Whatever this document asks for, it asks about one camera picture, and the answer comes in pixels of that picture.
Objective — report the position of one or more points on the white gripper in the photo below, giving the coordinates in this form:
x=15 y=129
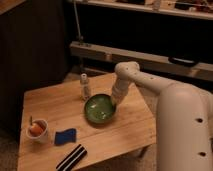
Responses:
x=119 y=91

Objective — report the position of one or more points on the grey metal shelf rail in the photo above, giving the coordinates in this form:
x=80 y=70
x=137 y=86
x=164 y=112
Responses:
x=151 y=62

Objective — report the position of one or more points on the black handle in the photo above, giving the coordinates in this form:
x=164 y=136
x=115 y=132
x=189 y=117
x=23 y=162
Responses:
x=183 y=62

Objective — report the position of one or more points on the orange fruit in cup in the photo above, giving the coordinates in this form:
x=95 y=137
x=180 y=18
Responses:
x=36 y=129

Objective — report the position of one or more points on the clear plastic bottle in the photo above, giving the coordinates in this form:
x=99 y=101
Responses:
x=85 y=87

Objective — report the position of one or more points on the metal vertical pole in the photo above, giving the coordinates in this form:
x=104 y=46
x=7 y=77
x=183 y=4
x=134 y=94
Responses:
x=80 y=38

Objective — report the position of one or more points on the upper shelf board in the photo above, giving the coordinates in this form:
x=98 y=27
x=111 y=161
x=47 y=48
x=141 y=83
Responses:
x=155 y=8

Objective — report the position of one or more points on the green ceramic bowl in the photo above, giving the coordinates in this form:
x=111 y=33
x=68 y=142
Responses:
x=99 y=109

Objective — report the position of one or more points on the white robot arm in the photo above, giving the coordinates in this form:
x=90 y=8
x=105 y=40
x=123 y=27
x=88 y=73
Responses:
x=182 y=130

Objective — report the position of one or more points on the blue sponge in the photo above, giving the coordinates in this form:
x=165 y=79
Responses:
x=66 y=136

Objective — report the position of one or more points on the black white striped cloth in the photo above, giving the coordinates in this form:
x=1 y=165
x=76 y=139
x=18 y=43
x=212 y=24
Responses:
x=69 y=162

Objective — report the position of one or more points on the white paper cup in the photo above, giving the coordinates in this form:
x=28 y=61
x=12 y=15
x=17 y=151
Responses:
x=43 y=138

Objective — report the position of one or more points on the wooden table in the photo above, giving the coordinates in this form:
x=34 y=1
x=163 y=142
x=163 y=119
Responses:
x=62 y=107

